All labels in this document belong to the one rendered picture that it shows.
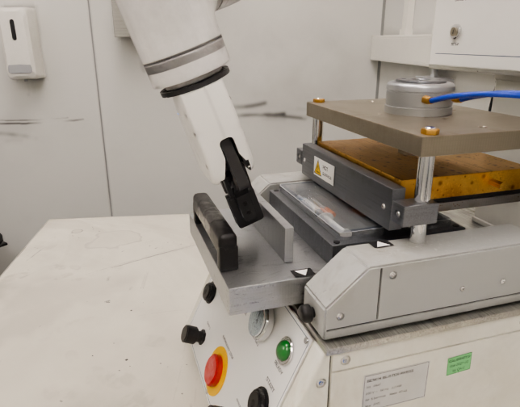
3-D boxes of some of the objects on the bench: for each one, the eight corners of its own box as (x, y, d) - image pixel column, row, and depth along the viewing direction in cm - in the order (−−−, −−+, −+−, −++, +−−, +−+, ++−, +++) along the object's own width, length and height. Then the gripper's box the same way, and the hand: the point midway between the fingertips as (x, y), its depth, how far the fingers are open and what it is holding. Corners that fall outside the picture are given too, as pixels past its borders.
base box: (458, 279, 92) (471, 195, 87) (663, 416, 59) (706, 295, 53) (186, 326, 77) (180, 229, 71) (253, 551, 43) (253, 400, 38)
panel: (187, 331, 75) (233, 227, 72) (236, 495, 48) (314, 340, 45) (176, 329, 74) (222, 223, 71) (220, 493, 47) (296, 336, 44)
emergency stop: (211, 374, 63) (223, 349, 62) (218, 394, 60) (231, 368, 59) (201, 372, 63) (212, 346, 62) (207, 392, 59) (220, 366, 58)
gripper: (244, 60, 42) (303, 230, 49) (208, 55, 55) (259, 190, 63) (165, 91, 41) (238, 262, 48) (148, 78, 54) (207, 213, 62)
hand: (245, 207), depth 55 cm, fingers closed, pressing on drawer
